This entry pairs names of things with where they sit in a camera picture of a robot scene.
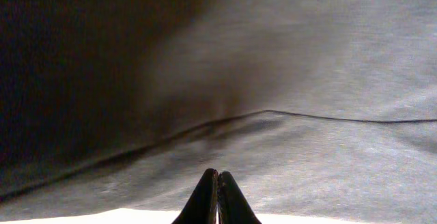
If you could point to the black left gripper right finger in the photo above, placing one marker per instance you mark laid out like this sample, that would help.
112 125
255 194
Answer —
233 208

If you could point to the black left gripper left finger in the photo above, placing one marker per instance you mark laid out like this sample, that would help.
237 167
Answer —
201 207

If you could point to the black t-shirt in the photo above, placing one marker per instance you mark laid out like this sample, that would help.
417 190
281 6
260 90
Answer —
319 108

